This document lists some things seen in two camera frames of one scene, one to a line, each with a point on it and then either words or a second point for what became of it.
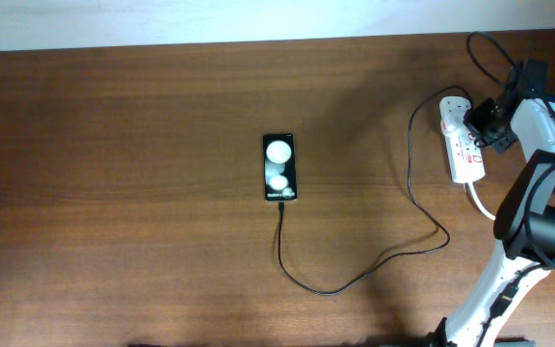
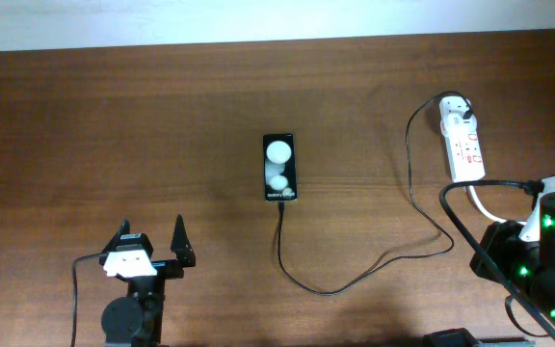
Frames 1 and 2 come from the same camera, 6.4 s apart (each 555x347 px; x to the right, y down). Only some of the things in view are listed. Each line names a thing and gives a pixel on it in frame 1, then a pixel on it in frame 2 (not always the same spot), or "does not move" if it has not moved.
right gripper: [472, 120] -> [498, 237]
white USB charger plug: [452, 124] does not move
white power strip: [464, 156] does not move
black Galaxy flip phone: [279, 167] does not move
